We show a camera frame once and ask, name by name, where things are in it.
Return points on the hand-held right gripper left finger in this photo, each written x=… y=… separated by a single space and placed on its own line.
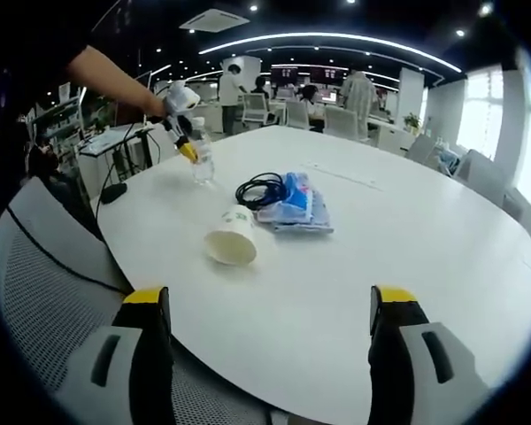
x=146 y=354

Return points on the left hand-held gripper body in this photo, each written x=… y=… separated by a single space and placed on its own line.
x=177 y=102

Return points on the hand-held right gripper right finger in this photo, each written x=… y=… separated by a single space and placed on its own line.
x=389 y=354

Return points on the clear plastic water bottle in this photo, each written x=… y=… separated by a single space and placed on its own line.
x=204 y=170

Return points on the white paper cup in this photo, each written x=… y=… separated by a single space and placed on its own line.
x=236 y=222

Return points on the black tape roll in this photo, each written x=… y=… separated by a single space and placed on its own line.
x=272 y=194

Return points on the blue tissue packet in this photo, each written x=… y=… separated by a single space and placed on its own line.
x=298 y=195

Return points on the clear bag with blue pad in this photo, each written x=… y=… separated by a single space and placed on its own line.
x=314 y=218

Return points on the white office chair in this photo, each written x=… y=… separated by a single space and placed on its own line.
x=340 y=123
x=254 y=108
x=298 y=114

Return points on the white standing desk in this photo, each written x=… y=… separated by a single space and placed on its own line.
x=110 y=144

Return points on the white table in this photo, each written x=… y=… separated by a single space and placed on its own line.
x=380 y=265

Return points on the ceiling air vent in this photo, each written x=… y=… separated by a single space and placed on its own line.
x=214 y=20

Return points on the grey mesh office chair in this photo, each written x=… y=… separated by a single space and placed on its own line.
x=48 y=288

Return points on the curved ceiling light strip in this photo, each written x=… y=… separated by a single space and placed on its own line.
x=336 y=40

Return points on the potted green plant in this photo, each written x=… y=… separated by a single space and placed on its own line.
x=412 y=120

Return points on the narrow bright window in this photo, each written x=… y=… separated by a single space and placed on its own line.
x=484 y=110

